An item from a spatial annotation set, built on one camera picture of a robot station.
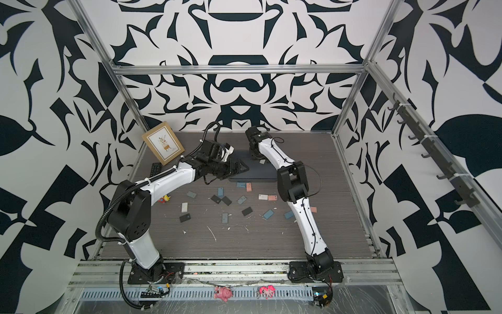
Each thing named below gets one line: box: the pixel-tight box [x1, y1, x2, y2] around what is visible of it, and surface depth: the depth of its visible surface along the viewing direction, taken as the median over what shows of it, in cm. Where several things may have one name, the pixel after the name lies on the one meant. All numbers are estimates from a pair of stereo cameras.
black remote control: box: [149, 162, 162, 178], surface depth 104 cm
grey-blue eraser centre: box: [236, 194, 248, 206], surface depth 95 cm
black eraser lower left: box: [179, 213, 191, 223], surface depth 89 cm
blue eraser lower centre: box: [262, 208, 275, 220], surface depth 90 cm
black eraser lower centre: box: [241, 206, 253, 217], surface depth 91 cm
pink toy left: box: [213, 285, 234, 303], surface depth 70 cm
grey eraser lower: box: [221, 213, 229, 224], surface depth 89 cm
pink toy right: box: [258, 284, 276, 299], surface depth 72 cm
